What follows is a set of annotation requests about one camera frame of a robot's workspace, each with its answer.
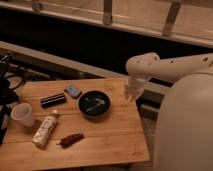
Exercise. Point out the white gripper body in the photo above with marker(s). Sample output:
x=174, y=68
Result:
x=133, y=88

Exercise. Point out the dark ceramic bowl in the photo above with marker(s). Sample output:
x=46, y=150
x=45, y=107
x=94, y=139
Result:
x=94, y=104

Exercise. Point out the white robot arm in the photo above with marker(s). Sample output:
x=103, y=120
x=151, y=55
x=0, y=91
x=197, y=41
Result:
x=184, y=129

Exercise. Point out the metal window railing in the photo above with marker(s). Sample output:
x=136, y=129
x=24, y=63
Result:
x=187, y=21

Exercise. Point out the blue sponge block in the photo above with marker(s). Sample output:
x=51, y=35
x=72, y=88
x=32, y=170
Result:
x=73, y=91

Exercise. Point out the black rectangular box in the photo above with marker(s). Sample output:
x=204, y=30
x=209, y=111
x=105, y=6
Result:
x=53, y=100

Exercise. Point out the dried red chili pepper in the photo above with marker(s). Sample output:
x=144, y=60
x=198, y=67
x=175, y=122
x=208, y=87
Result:
x=70, y=140

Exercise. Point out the white plastic bottle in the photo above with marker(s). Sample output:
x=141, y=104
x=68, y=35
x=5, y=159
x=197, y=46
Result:
x=43, y=133

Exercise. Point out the clear plastic cup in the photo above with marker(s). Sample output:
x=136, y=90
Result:
x=23, y=113

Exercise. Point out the black tripod stand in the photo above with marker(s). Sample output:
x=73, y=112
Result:
x=7, y=96

